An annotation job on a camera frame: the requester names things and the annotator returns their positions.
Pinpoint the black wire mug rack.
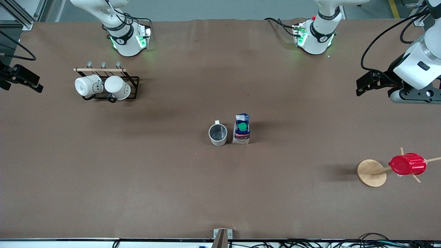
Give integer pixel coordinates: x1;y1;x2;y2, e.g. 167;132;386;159
73;61;140;103

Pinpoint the white mug grey inside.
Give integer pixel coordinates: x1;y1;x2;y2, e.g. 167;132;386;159
208;120;228;146

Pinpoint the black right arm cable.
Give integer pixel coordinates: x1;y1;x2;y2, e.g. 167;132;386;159
0;30;37;62

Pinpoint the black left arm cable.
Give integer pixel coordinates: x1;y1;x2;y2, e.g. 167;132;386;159
360;10;431;81

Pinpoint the black cable bundle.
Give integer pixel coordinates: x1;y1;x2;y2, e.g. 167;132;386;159
227;233;441;248

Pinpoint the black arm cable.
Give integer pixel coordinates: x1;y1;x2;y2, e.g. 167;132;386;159
360;10;431;81
0;30;37;62

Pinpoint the black base cable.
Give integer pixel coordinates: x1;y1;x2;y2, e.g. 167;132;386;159
103;0;153;29
264;17;297;37

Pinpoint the blue milk carton green cap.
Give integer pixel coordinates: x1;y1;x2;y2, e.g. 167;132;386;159
232;113;251;145

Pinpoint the wooden mug tree stand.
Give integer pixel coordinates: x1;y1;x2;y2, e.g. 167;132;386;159
357;147;441;188

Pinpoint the red plastic cup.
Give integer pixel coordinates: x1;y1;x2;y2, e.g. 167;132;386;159
389;153;427;176

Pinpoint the aluminium frame profile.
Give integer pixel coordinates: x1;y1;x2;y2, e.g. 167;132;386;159
0;0;47;31

